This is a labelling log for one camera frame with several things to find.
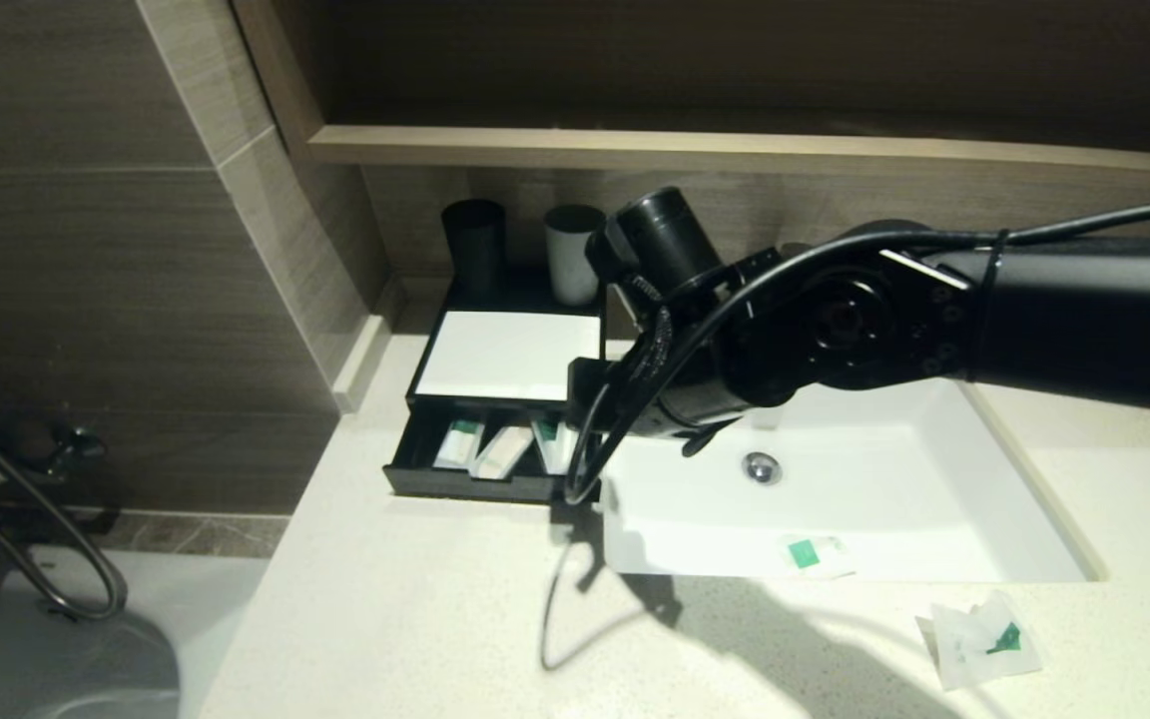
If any black box drawer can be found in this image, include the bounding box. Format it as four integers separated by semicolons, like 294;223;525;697
382;397;603;504

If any small packet with pink item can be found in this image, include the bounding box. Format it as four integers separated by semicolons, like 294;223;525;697
783;535;858;582

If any black amenity box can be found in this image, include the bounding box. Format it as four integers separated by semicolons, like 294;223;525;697
403;268;608;420

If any beige flat packet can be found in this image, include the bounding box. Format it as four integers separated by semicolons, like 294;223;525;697
472;425;534;480

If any grey cup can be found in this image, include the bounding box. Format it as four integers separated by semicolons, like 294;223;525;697
544;205;608;308

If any white tube packet green label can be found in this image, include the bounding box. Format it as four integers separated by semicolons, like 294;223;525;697
433;419;484;470

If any black cup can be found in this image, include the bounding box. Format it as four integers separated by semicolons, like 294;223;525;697
441;200;507;296

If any white sink basin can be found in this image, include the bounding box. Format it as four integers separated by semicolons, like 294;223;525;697
602;345;1103;585

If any crumpled shower cap packet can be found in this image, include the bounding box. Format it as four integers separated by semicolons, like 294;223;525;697
916;589;1045;692

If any white bathtub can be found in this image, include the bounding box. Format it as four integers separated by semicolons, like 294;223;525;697
0;539;272;719

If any chrome bathtub mixer tap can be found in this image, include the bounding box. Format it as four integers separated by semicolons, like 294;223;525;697
0;424;115;545

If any black camera cable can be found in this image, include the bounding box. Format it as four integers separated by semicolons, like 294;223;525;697
561;195;1150;506

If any wooden wall shelf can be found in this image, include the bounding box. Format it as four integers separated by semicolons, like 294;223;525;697
307;126;1150;196

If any metal shower hose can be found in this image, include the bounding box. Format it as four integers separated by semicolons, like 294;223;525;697
0;399;130;622

